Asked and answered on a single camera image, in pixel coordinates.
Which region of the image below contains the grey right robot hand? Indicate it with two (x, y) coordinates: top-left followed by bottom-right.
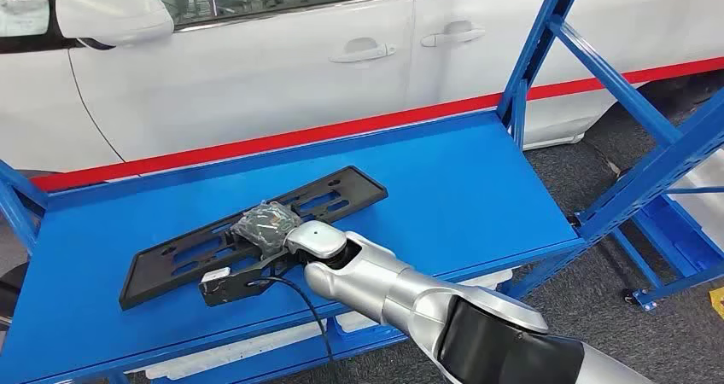
(231, 200), (304, 259)

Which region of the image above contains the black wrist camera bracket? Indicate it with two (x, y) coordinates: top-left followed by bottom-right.
(197, 250), (309, 308)

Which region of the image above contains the black plastic frame part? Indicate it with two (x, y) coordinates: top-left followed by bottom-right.
(117, 165), (389, 312)

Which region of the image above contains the blue metal shelf rack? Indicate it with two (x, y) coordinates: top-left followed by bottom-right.
(0, 0), (724, 384)

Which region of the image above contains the white car with red stripe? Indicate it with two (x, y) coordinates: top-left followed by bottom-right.
(0, 0), (724, 193)

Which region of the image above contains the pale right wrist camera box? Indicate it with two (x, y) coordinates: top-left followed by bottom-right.
(201, 266), (232, 284)

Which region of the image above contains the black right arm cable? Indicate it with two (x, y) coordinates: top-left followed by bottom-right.
(248, 276), (339, 384)

